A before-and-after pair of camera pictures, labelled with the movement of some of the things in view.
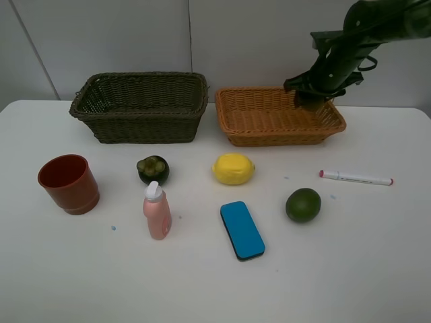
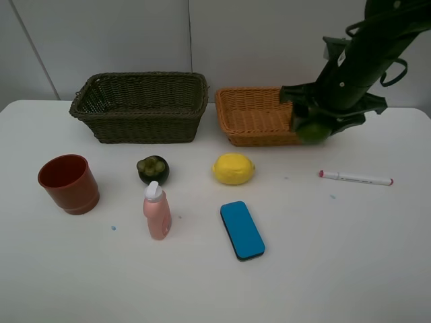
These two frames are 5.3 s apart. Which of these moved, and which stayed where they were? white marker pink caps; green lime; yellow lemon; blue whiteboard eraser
Moved: green lime
Stayed: white marker pink caps; yellow lemon; blue whiteboard eraser
